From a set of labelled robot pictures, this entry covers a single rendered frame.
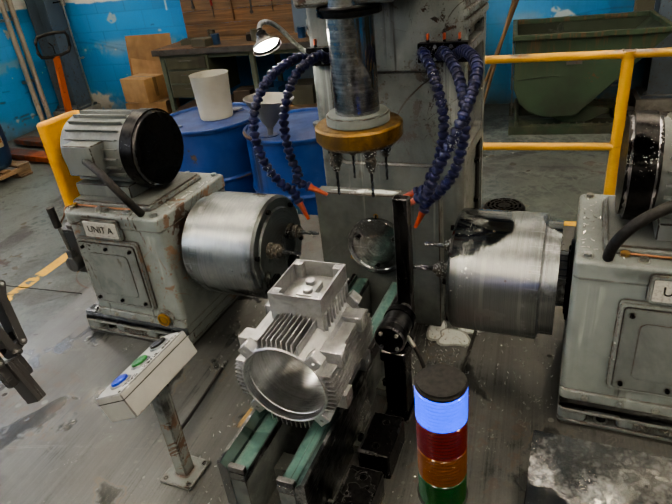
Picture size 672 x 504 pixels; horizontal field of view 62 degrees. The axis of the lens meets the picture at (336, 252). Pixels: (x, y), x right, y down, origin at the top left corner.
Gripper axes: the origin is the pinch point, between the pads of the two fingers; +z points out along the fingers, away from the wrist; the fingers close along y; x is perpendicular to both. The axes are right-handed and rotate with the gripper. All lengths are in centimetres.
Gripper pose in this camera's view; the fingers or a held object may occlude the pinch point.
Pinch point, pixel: (21, 380)
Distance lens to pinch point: 93.3
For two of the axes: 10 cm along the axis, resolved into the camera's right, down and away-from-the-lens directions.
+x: -8.0, 2.7, 5.3
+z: 4.7, 8.3, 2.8
